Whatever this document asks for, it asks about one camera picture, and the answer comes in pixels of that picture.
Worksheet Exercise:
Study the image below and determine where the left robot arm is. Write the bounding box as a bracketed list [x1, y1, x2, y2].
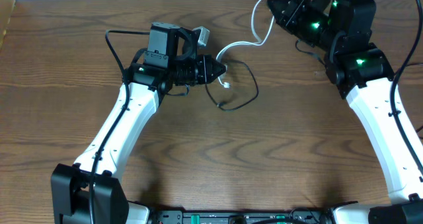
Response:
[51, 22, 226, 223]

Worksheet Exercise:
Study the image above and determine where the black usb cable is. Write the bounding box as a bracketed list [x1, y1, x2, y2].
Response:
[204, 58, 260, 112]
[395, 63, 423, 139]

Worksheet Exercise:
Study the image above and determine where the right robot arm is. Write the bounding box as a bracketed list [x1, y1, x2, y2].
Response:
[267, 0, 422, 223]

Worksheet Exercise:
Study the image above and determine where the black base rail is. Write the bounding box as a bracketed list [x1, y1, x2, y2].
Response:
[132, 200, 369, 224]

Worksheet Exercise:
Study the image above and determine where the white usb cable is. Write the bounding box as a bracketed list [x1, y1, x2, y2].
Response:
[215, 0, 277, 89]

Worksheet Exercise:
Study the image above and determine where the brown cardboard panel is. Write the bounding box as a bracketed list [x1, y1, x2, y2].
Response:
[0, 0, 16, 46]

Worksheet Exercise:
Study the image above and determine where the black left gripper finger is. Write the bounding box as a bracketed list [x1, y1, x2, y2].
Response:
[210, 57, 226, 71]
[211, 68, 226, 82]

